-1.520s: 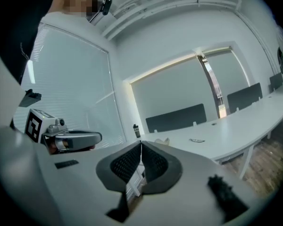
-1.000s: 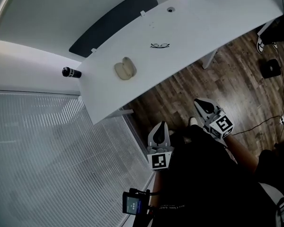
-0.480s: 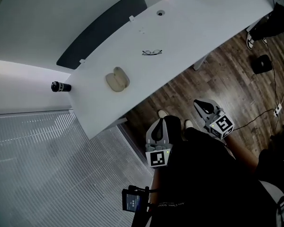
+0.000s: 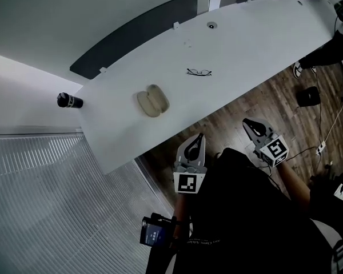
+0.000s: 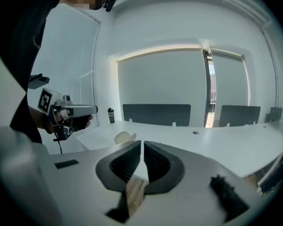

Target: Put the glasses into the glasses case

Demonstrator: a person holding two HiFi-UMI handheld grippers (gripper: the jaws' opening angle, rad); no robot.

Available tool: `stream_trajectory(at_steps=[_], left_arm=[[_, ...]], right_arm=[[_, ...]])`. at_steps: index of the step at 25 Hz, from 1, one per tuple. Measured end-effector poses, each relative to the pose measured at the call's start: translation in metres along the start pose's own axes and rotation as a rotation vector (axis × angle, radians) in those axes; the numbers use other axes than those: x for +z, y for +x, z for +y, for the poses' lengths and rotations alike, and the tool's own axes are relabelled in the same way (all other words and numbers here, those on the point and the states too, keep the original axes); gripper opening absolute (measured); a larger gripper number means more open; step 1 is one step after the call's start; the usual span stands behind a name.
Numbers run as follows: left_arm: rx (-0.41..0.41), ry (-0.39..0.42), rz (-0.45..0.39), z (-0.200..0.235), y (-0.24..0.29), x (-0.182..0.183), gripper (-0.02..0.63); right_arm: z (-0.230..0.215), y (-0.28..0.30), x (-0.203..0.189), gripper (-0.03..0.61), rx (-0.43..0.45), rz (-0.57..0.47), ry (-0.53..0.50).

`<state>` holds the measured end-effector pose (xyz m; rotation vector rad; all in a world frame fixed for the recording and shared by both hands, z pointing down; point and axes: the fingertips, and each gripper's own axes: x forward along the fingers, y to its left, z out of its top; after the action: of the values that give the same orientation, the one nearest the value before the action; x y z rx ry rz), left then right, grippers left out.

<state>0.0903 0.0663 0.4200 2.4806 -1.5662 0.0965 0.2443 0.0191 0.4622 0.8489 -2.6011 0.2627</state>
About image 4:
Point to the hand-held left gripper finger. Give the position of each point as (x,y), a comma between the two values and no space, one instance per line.
(203,153)
(181,151)

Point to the thin black-framed glasses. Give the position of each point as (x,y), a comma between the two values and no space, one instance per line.
(194,72)

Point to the person's black shirt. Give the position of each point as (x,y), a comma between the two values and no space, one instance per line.
(240,215)

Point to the black box on floor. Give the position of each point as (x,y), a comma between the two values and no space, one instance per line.
(308,96)

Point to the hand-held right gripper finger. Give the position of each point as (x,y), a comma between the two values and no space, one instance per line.
(267,125)
(250,133)

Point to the window blinds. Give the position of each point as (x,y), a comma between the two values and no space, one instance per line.
(60,198)

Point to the beige glasses case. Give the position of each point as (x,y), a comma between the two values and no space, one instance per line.
(153,101)

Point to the person's right forearm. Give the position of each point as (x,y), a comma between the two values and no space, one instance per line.
(293,183)

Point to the long dark desk divider panel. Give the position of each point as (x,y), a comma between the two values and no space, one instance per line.
(137,36)

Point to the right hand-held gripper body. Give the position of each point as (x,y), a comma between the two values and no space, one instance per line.
(274,150)

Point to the black device with screen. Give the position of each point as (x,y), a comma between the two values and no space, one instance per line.
(155,234)

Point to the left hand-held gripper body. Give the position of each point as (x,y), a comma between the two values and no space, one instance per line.
(188,183)

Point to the person's left forearm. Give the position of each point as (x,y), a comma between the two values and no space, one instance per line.
(181,210)

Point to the black drinking bottle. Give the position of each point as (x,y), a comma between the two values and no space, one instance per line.
(71,101)

